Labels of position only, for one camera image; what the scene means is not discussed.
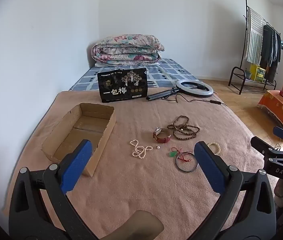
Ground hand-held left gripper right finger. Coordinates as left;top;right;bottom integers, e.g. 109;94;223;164
194;141;277;240

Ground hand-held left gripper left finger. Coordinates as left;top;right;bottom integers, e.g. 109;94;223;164
8;139;99;240

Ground pale bead bracelet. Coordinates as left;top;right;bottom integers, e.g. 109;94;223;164
207;142;222;155

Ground dark metal bangle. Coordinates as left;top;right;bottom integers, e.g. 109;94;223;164
176;152;199;173

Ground brown wooden bead necklace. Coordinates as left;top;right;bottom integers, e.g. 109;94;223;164
167;115;200;139

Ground green pendant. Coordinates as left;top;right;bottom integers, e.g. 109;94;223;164
170;147;194;163

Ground red strap wristwatch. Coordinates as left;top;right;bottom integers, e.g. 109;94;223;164
153;127;172;144

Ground white pearl necklace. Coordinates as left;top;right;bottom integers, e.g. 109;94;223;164
129;139;153;159

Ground orange cloth covered cabinet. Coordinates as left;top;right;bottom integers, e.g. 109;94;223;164
258;90;283;132

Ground pink blanket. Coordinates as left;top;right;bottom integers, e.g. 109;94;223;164
1;89;279;240

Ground black metal clothes rack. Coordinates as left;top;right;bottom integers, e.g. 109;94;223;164
228;0;282;95

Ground dark hanging clothes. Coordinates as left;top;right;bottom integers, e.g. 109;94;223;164
260;24;282;83

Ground folded black tripod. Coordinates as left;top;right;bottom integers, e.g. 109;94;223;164
146;86;182;102

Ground black snack bag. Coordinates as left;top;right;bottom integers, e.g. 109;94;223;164
97;67;148;103

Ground striped hanging cloth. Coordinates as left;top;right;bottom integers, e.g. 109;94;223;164
245;7;264;65

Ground blue checkered bed sheet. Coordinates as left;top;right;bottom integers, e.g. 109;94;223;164
68;58;198;92

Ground folded floral quilt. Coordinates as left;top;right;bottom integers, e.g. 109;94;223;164
91;33;165;64

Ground black ring light cable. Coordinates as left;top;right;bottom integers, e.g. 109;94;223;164
164;94;230;107

